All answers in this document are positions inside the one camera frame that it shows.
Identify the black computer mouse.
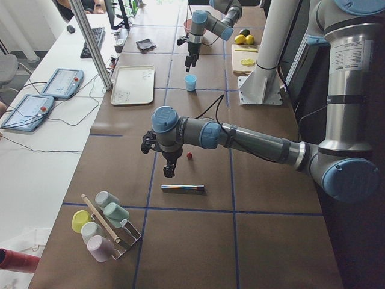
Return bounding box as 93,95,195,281
66,25,76,34

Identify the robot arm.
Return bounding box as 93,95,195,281
177,0,242,72
141,1,384,202

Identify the green lime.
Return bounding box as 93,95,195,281
239,28,250,37

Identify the mint cup on rack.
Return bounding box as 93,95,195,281
103,202,130,228

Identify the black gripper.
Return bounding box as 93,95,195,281
161,146,183,178
185,42,201,72

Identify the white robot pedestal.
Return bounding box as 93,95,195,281
238,0,300,105

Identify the lemon slices stack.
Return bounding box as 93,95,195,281
240,58,256,67

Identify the yellow plastic knife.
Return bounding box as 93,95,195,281
234,48,258,52

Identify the pale white cup on rack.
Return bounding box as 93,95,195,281
81,222,105,244

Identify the black monitor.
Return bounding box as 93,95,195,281
104,0,130,30

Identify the pink cup on rack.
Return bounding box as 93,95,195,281
87,235,114,262

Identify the light blue plastic cup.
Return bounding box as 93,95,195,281
184,74,197,92

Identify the far blue teach pendant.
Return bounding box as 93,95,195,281
40,68,84,99

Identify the metal cup rack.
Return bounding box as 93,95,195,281
81,194,141,261

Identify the blue teach pendant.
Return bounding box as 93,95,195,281
40,68,84,99
1,95,55,132

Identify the yellow lemon far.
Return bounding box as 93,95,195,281
245,34,254,45

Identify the aluminium frame post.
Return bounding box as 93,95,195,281
69,0,112,91

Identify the wooden cutting board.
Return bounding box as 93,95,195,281
231,44,260,74

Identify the grey folded cloth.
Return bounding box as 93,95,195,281
136,38,157,52

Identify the red bottle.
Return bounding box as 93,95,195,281
1,248,40,273

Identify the yellow lemon near board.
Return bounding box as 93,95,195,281
234,34,246,45

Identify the cream bear tray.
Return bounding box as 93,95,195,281
110,65,155,106

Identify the yellow cup on rack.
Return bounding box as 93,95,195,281
72,210,91,233

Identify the pink bowl of ice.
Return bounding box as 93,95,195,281
183,18,192,34

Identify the steel muddler black tip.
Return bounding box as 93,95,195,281
161,184,205,192

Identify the black keyboard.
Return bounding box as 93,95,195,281
79,26,106,59

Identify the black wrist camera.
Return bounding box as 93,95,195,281
177,36,189,46
141,130,159,154

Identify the near blue teach pendant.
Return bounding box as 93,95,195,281
1,95,55,132

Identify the grey-green cup on rack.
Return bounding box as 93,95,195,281
94,191,120,209

